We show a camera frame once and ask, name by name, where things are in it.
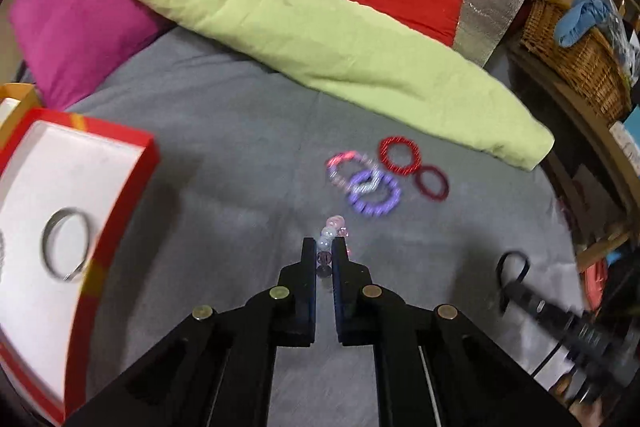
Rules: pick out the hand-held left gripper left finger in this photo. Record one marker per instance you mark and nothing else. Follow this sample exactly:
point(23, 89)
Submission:
point(313, 302)

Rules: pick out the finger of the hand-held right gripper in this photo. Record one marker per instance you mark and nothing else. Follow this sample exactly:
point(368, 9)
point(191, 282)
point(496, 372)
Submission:
point(527, 299)

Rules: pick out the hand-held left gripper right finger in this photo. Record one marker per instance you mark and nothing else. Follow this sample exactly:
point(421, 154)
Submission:
point(338, 292)

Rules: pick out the dark red bangle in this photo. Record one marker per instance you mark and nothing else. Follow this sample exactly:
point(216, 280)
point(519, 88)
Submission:
point(419, 189)

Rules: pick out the silver metal bangle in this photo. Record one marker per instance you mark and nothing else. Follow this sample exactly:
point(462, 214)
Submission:
point(47, 252)

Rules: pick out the red cardboard box white inside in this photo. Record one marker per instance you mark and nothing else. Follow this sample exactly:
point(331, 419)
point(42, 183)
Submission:
point(35, 187)

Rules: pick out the red plastic object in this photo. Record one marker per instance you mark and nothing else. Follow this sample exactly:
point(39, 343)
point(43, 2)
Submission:
point(595, 282)

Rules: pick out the wooden side shelf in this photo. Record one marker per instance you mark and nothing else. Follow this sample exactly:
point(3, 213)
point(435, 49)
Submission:
point(575, 117)

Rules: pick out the teal and white card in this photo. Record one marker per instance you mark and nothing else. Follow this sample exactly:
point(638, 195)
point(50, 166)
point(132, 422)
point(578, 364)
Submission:
point(627, 132)

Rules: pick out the wicker basket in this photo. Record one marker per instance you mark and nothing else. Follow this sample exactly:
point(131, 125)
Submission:
point(585, 67)

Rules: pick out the light green folded blanket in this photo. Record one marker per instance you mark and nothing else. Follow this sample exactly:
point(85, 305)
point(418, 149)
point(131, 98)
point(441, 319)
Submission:
point(280, 22)

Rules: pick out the blue cloth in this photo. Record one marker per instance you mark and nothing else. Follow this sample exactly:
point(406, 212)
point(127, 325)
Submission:
point(582, 19)

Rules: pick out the orange cardboard box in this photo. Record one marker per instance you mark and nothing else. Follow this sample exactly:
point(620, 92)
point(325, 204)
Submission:
point(22, 93)

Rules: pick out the magenta pillow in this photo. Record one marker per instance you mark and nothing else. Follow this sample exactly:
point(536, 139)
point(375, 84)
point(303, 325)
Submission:
point(75, 22)

